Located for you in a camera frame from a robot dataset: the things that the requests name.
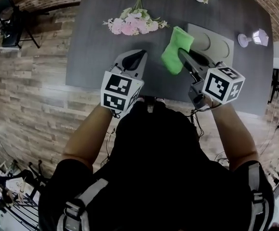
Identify person's right forearm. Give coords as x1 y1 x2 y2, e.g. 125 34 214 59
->
209 102 260 172

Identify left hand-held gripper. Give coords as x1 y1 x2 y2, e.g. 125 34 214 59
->
100 50 148 113

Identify grey box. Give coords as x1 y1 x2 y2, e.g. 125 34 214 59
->
186 23 235 60

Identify black folding chair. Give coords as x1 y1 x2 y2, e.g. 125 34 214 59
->
0 0 50 51

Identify grey left harness strap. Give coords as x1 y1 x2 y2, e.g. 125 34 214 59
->
56 178 109 231

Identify grey harness strap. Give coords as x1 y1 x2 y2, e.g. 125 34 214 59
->
56 178 109 231
247 162 268 231

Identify black tripod stand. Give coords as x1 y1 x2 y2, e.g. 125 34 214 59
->
0 159 49 210

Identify small white lantern lamp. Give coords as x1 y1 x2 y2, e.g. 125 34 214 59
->
237 28 270 49

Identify pink artificial flower bouquet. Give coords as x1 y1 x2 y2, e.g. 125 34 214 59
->
102 0 172 37

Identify person's shoes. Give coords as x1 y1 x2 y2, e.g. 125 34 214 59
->
136 95 167 113

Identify grey right harness strap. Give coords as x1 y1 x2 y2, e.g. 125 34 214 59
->
247 162 268 231

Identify person's black shirt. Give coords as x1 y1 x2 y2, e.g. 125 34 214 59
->
37 95 275 231

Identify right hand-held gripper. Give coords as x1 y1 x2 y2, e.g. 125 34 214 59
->
178 48 246 110

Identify person's left forearm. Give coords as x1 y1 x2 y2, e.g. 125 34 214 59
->
62 102 114 173

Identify green cloth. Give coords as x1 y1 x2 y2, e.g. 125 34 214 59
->
160 26 195 76

